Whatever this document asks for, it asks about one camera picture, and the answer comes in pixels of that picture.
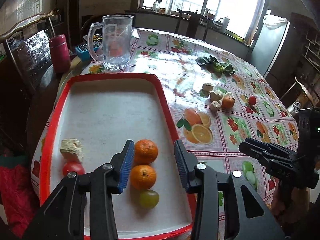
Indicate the grey refrigerator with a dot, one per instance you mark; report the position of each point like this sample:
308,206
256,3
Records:
269,43

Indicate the clear glass beer mug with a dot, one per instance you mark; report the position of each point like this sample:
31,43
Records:
116,36

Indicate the wooden chair with curved top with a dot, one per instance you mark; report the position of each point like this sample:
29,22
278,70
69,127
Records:
31,57

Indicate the beige ribbed tofu block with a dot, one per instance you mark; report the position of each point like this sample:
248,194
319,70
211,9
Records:
215,95

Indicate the right hand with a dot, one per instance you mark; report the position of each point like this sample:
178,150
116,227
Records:
293,211

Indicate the dark chair by window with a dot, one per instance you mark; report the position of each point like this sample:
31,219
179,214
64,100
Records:
194,21

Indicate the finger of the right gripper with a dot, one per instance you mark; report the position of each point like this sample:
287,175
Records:
267,159
257,149

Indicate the round beige tofu piece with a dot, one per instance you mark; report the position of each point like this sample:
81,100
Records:
214,106

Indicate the dark red thermos cup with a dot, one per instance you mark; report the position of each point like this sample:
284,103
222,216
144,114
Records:
59,54

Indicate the white tofu block right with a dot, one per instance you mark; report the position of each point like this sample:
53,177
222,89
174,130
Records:
229,94

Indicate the green tomato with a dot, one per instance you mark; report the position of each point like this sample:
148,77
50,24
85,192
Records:
148,199

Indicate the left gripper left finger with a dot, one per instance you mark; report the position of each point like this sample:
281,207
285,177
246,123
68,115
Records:
62,214

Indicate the square beige tofu block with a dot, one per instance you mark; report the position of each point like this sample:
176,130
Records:
208,87

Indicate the red tomato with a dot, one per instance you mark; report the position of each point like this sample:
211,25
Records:
252,100
73,167

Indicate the white container on sill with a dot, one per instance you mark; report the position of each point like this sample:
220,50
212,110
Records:
224,24

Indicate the green leafy vegetable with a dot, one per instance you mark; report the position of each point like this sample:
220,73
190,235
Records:
213,66

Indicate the kettle on sill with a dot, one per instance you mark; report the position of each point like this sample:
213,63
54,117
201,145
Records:
218,23

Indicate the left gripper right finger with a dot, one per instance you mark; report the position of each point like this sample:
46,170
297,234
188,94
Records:
246,214

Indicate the orange tangerine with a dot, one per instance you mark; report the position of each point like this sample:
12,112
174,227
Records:
228,102
143,177
146,152

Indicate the red cloth bag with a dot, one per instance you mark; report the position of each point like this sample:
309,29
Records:
17,195

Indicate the red rimmed white tray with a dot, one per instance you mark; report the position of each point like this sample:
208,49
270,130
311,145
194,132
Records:
103,111

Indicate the blue box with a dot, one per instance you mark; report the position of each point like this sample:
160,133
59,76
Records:
83,53

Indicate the floral fruit plastic tablecloth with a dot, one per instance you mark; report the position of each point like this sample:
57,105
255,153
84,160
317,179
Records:
214,137

